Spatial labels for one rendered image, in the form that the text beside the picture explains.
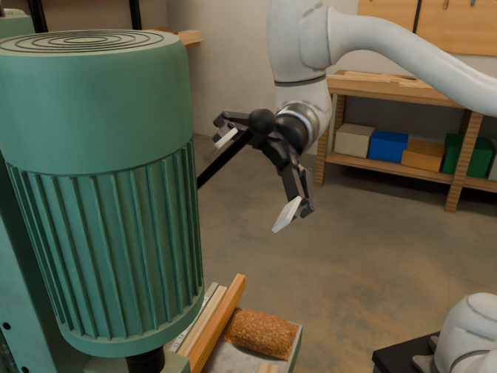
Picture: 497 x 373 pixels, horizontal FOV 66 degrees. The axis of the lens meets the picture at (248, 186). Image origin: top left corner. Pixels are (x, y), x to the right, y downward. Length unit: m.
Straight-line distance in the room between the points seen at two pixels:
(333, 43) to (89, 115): 0.50
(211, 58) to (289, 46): 3.43
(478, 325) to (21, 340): 0.87
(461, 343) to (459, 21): 2.79
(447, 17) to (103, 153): 3.30
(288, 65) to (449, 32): 2.83
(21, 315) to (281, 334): 0.48
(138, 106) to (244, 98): 3.74
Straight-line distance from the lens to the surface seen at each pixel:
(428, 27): 3.51
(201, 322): 0.82
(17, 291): 0.53
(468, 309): 1.04
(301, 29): 0.72
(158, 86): 0.33
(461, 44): 3.52
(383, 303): 2.31
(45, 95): 0.32
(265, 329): 0.82
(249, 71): 3.96
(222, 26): 4.03
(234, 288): 0.90
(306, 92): 0.74
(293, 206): 0.54
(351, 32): 0.74
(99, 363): 0.64
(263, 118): 0.46
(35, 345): 0.59
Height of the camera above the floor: 1.55
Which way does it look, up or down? 28 degrees down
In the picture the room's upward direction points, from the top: straight up
